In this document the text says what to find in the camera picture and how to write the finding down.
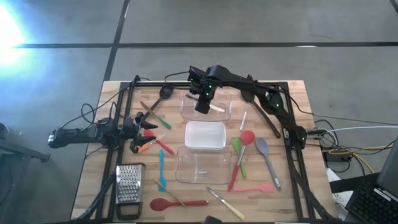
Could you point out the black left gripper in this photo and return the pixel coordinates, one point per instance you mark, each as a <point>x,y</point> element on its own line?
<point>130,129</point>

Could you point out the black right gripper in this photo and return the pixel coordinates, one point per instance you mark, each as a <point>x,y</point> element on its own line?
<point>202,105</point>

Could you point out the small orange spatula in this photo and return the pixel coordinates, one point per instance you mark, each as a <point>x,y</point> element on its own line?
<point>142,149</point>

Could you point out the small red spatula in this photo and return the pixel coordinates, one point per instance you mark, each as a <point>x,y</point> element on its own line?
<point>166,148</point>

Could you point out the black slotted spoon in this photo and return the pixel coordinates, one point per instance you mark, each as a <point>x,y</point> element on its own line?
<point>166,91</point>

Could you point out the small pink-white knife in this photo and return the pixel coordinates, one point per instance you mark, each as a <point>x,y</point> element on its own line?
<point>242,122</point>

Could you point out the green silicone spatula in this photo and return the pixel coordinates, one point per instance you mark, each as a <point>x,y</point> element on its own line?
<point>236,144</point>

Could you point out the wooden stick blue utensil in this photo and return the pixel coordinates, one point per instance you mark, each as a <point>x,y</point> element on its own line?
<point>168,191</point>

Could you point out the grey silicone spoon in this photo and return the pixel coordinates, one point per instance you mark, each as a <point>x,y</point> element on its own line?
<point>262,146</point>

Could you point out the pink silicone spatula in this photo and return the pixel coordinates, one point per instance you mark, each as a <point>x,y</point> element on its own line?
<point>265,188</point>

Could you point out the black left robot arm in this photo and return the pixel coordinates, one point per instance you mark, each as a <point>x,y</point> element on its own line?
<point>77,135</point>

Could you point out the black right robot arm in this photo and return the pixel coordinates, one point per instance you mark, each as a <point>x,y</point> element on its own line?
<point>245,84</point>

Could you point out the white plastic bin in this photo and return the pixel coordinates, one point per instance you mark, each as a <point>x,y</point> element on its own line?
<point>205,135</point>

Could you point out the teal silicone spatula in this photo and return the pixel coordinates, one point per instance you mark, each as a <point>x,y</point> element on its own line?
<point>161,168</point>

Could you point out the metal box grater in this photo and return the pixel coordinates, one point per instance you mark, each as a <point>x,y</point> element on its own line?
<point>129,183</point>

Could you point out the clear plastic bin with sticker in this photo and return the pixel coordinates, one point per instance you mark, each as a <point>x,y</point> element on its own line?
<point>202,166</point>

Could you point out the red slotted spoon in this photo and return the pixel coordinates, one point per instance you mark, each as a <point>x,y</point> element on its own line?
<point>161,204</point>

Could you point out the grey adapter box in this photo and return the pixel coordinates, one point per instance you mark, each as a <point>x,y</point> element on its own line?
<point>315,132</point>

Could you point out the black stand leg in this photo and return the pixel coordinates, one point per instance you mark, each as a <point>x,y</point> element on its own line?
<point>28,152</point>

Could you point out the black power box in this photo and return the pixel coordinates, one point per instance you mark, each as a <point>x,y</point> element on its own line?
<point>334,156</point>

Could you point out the white paper sheet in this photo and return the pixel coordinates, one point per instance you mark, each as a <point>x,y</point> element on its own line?
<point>334,178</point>

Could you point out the black laptop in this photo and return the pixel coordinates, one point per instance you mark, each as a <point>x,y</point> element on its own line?
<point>373,202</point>

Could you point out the black table-level camera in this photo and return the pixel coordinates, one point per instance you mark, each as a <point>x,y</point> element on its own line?
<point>213,220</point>

